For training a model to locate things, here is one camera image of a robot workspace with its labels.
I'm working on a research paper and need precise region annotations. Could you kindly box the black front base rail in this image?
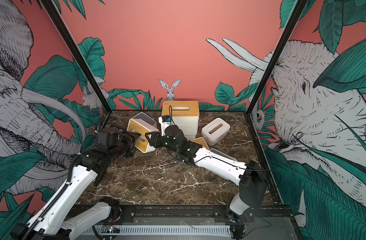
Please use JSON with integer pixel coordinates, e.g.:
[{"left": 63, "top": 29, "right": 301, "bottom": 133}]
[{"left": 80, "top": 203, "right": 292, "bottom": 230}]

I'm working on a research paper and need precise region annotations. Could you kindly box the white box bamboo lid corner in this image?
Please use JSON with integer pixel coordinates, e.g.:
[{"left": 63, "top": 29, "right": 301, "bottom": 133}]
[{"left": 162, "top": 101, "right": 200, "bottom": 127}]

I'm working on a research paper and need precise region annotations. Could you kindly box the black right frame post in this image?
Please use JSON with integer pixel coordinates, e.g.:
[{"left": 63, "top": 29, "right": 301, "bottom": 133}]
[{"left": 245, "top": 0, "right": 309, "bottom": 116}]

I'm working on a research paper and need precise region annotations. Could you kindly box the white box yellow wood lid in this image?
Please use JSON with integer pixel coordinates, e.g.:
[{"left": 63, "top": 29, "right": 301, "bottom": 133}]
[{"left": 185, "top": 135, "right": 197, "bottom": 141}]

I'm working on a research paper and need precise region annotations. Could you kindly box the pink white drip tissue box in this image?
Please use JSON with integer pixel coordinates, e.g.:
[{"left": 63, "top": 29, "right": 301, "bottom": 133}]
[{"left": 202, "top": 118, "right": 231, "bottom": 146}]

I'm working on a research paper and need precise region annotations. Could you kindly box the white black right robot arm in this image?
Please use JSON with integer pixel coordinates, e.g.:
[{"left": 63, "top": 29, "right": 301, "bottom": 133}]
[{"left": 145, "top": 125, "right": 268, "bottom": 223}]

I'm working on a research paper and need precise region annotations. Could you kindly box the white box grey lid front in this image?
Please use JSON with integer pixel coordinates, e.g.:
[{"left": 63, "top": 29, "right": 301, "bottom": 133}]
[{"left": 211, "top": 149, "right": 238, "bottom": 162}]

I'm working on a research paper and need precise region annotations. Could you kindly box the small white box bamboo lid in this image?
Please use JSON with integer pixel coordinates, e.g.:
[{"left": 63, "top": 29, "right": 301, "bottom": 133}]
[{"left": 192, "top": 137, "right": 210, "bottom": 150}]

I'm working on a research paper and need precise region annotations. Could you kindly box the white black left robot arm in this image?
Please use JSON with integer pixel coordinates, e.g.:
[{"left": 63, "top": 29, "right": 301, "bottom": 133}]
[{"left": 10, "top": 127, "right": 140, "bottom": 240}]

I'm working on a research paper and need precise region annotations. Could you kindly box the black left frame post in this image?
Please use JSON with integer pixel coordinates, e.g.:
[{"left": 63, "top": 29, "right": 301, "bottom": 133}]
[{"left": 40, "top": 0, "right": 112, "bottom": 115}]

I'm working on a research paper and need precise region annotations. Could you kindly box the white box grey lid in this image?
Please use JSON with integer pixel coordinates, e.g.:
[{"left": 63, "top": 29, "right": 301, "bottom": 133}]
[
  {"left": 132, "top": 112, "right": 157, "bottom": 128},
  {"left": 211, "top": 149, "right": 238, "bottom": 162}
]

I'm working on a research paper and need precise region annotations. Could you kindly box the white box grey lid back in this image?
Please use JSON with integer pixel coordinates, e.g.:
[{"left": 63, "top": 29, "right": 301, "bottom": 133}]
[{"left": 132, "top": 112, "right": 157, "bottom": 128}]

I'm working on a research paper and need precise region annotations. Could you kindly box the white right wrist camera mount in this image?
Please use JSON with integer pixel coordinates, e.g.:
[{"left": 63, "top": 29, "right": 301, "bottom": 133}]
[{"left": 158, "top": 115, "right": 172, "bottom": 136}]

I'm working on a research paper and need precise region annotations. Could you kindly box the black frame post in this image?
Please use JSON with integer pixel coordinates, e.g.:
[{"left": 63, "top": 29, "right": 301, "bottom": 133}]
[
  {"left": 40, "top": 0, "right": 112, "bottom": 115},
  {"left": 245, "top": 0, "right": 309, "bottom": 116}
]

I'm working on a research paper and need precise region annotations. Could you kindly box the white ribbed cable duct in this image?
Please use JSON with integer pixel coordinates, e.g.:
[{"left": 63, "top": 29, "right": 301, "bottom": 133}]
[{"left": 82, "top": 225, "right": 231, "bottom": 237}]

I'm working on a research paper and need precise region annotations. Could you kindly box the narrow white box bamboo lid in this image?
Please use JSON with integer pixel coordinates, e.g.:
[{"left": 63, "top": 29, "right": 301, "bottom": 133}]
[{"left": 127, "top": 119, "right": 160, "bottom": 154}]

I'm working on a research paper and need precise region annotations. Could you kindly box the large white box bamboo lid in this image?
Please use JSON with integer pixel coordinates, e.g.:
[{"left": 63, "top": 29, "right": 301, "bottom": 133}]
[{"left": 179, "top": 125, "right": 199, "bottom": 136}]

